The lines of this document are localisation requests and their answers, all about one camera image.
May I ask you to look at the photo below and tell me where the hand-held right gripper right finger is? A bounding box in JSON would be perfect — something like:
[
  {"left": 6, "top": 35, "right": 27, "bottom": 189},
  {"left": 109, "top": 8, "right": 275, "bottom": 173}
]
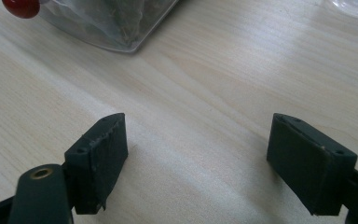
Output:
[{"left": 266, "top": 112, "right": 358, "bottom": 217}]

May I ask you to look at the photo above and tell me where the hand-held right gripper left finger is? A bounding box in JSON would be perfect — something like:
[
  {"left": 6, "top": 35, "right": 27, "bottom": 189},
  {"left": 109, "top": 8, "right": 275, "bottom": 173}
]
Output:
[{"left": 63, "top": 112, "right": 130, "bottom": 216}]

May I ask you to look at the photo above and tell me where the clear plastic bag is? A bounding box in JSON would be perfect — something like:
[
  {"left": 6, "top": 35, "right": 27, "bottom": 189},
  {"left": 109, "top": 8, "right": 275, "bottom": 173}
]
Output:
[{"left": 37, "top": 0, "right": 180, "bottom": 54}]

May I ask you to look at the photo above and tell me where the clear plastic object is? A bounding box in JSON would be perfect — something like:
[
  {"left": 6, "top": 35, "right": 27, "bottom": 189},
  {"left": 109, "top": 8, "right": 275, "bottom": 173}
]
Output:
[{"left": 326, "top": 0, "right": 358, "bottom": 21}]

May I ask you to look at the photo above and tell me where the red round fruit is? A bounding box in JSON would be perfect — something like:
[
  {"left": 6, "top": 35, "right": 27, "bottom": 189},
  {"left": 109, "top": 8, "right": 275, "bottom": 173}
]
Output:
[{"left": 1, "top": 0, "right": 41, "bottom": 20}]

